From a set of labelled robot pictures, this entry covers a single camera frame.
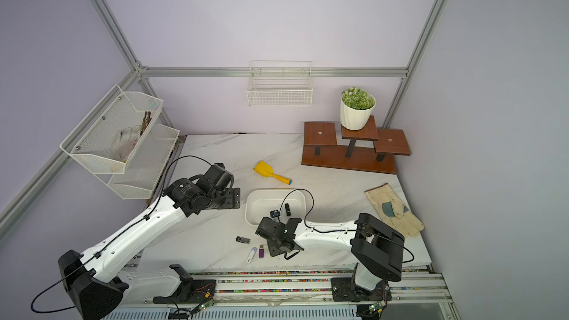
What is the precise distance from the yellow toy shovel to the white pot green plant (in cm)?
38

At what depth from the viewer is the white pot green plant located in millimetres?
835

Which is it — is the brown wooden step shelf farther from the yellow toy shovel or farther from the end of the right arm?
the end of the right arm

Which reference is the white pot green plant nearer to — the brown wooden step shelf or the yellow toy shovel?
the brown wooden step shelf

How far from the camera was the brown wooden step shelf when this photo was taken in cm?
95

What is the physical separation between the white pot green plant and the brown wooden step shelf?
0.17 ft

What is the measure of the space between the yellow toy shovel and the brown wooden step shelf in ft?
0.48

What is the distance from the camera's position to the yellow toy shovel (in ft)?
3.37
